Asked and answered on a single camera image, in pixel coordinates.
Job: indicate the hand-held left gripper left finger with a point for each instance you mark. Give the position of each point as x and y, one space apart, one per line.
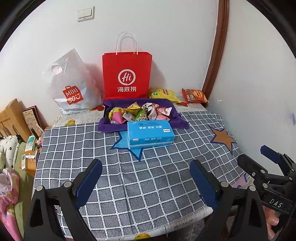
90 183

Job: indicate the wooden headboard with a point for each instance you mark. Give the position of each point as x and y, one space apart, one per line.
11 120

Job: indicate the orange chips bag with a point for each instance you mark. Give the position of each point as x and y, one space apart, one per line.
194 96

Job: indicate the red paper bag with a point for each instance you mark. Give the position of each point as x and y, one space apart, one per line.
127 69

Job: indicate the blue tissue pack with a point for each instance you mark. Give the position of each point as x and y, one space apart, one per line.
150 134

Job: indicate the white light switch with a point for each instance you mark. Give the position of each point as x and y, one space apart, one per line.
85 14

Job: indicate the person's right hand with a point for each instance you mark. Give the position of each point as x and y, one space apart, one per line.
272 216

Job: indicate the brown wooden door frame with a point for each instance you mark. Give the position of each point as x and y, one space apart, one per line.
218 46

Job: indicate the green snack packet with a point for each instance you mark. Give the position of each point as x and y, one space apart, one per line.
141 117

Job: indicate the grey checked blanket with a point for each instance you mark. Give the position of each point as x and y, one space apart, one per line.
138 185

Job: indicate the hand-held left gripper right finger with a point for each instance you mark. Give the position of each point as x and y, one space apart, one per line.
203 185

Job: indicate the white floral cloth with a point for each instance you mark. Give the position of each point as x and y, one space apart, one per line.
9 148

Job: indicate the pink plastic bag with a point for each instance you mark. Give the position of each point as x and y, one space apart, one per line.
9 204

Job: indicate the brown framed picture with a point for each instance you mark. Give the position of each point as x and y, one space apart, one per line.
32 120

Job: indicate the yellow pink snack packet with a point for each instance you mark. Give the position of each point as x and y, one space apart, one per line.
116 117

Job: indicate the green white box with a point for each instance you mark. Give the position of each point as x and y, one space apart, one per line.
30 144

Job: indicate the white pink snack packet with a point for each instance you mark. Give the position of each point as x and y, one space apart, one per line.
151 111

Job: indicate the white remote control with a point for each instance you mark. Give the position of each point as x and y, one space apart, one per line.
24 162

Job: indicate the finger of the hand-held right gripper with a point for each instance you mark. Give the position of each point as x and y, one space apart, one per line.
252 166
269 151

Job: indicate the pink panda snack packet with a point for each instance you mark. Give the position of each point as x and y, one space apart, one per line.
164 111

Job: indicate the yellow chips bag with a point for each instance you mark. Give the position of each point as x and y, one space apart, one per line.
163 95

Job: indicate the purple cloth bag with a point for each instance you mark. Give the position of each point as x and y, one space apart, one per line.
106 126

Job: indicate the white plastic shopping bag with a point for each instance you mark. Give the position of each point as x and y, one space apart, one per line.
69 81

